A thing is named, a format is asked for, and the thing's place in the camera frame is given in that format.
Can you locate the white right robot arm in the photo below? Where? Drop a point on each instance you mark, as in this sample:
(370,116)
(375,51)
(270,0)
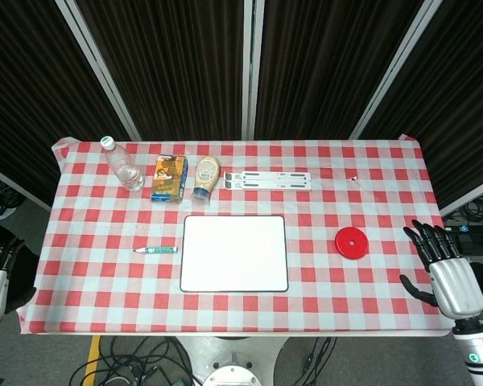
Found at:
(477,350)

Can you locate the white folding stand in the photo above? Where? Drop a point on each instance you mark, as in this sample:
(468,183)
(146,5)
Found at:
(273,181)

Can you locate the green white marker pen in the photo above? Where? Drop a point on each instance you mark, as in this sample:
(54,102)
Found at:
(157,250)

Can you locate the red plastic disc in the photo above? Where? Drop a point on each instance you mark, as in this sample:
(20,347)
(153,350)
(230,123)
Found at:
(351,242)

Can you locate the dark partition panel white frame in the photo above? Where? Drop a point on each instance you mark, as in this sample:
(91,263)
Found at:
(467,100)
(326,60)
(165,60)

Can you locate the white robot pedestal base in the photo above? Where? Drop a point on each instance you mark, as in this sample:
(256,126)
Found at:
(231,362)

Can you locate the beige squeeze sauce bottle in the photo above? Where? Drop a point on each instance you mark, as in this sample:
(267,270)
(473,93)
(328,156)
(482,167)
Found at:
(206,173)

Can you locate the white drawing board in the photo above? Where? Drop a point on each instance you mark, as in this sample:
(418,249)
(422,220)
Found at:
(233,253)

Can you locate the clear plastic water bottle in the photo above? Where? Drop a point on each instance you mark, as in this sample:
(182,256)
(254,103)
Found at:
(125,169)
(24,80)

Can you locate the orange blue carton box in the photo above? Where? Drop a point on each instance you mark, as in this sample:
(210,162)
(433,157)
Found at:
(169,177)

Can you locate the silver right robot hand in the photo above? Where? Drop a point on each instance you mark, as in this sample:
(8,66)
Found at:
(456,285)

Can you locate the red white checkered tablecloth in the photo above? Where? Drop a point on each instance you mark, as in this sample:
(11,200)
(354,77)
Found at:
(104,289)

